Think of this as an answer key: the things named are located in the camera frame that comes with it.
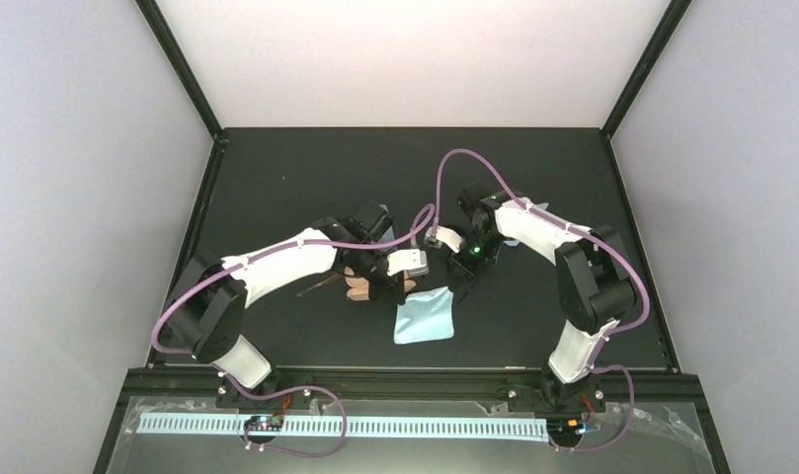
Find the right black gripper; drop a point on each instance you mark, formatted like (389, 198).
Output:
(464, 270)

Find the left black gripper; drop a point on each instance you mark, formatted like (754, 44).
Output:
(392, 291)

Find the brown plaid glasses case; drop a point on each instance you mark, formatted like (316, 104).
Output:
(355, 284)

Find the light blue cleaning cloth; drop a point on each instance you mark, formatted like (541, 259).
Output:
(425, 317)

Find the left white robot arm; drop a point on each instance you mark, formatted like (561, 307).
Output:
(207, 306)

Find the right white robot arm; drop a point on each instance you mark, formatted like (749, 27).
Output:
(595, 283)

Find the black sunglasses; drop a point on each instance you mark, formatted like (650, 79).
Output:
(470, 291)

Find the brown translucent sunglasses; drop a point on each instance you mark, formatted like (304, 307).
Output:
(324, 282)

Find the blue-grey glasses case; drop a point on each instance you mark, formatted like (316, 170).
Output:
(383, 230)

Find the left small circuit board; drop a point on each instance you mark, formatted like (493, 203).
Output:
(263, 423)

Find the small circuit board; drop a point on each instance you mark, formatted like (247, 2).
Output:
(575, 427)
(263, 423)

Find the right small circuit board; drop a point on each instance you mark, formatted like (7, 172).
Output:
(575, 427)

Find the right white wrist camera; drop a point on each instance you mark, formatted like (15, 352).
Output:
(442, 236)

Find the black front frame rail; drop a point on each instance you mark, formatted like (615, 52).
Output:
(193, 381)

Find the white slotted cable duct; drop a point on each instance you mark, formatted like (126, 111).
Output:
(517, 429)

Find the right black frame post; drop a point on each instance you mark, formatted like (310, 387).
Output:
(644, 66)

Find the black frame post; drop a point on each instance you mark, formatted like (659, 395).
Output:
(644, 66)
(159, 26)

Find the left black frame post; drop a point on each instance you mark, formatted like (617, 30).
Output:
(159, 26)

